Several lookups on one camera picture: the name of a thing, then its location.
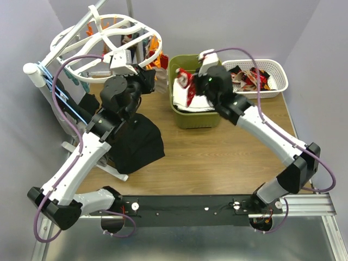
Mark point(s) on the red snowflake sock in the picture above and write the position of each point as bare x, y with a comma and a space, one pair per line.
186, 81

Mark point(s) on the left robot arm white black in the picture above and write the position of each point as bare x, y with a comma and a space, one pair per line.
57, 199

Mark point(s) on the brown argyle sock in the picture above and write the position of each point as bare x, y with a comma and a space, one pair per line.
246, 80

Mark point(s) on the white perforated basket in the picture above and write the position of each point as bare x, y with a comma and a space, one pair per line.
277, 81

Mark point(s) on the grey beige sock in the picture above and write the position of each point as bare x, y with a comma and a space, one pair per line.
160, 66

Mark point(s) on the white folded cloth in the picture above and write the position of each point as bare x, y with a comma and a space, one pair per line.
197, 105

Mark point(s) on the black garment pile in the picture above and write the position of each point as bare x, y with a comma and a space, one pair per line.
134, 139

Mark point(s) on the green plastic bin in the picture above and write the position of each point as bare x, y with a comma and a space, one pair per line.
183, 119

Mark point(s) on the aluminium frame rail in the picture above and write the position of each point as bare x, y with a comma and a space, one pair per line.
306, 230

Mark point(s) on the white drying rack stand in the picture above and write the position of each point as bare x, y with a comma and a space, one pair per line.
42, 78

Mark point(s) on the white round sock hanger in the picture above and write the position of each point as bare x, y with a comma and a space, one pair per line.
88, 52

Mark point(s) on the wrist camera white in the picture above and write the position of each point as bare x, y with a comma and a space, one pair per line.
119, 62
207, 59

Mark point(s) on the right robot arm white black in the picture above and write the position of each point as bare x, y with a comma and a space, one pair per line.
300, 160

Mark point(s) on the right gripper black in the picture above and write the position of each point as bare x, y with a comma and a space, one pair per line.
197, 80

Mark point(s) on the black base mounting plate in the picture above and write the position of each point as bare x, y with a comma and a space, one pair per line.
195, 210

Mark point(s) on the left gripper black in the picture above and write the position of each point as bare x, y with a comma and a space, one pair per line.
147, 78

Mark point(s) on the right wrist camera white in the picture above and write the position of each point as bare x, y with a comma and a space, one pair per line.
207, 59

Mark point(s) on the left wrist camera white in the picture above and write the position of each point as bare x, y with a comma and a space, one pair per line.
119, 62

